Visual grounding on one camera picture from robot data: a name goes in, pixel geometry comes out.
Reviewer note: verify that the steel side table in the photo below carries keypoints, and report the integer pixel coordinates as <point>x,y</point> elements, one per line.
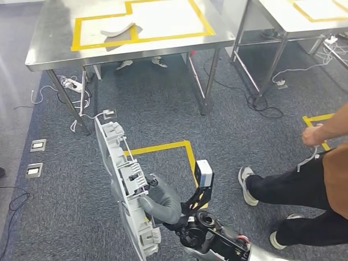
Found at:
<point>272,14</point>

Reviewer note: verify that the yellow tape outline on workbench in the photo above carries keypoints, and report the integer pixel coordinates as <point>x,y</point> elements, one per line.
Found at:
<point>75,36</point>

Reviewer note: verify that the yellow floor tape square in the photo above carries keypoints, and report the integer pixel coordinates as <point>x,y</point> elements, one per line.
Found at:
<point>163,146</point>
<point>318,117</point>

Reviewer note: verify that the person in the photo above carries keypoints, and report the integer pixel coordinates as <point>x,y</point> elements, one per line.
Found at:
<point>299,187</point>
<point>124,65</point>

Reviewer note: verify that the stainless steel workbench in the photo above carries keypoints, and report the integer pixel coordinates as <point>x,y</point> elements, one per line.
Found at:
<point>54,43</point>

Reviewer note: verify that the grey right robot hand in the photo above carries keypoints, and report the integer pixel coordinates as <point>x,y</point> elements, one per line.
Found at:
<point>165,203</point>

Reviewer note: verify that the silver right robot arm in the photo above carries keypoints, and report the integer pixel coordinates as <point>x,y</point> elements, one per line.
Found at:
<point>217,241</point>

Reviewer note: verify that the white curved plastic part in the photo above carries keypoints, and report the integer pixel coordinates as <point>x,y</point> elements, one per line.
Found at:
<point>117,30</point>

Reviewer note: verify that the white power strip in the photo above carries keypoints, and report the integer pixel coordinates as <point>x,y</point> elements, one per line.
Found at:
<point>331,39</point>
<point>72,85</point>

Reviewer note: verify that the metal floor outlet plate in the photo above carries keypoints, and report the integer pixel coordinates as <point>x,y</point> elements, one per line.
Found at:
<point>38,145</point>
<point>281,84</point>
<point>34,170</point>
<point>110,114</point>

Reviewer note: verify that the yellow tape on side table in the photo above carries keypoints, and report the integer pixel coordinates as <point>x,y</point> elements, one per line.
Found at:
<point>326,19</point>

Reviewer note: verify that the silver plastic hubcap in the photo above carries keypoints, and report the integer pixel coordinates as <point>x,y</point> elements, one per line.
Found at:
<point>119,169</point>

